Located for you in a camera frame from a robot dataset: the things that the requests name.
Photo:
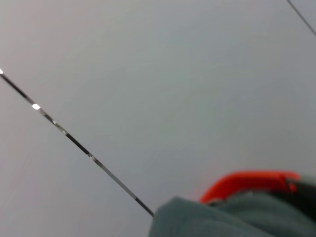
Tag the orange-red plastic part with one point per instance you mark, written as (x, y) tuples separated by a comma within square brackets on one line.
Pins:
[(247, 180)]

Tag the grey-green perforated storage box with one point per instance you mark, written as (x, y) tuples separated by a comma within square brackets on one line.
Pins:
[(222, 219)]

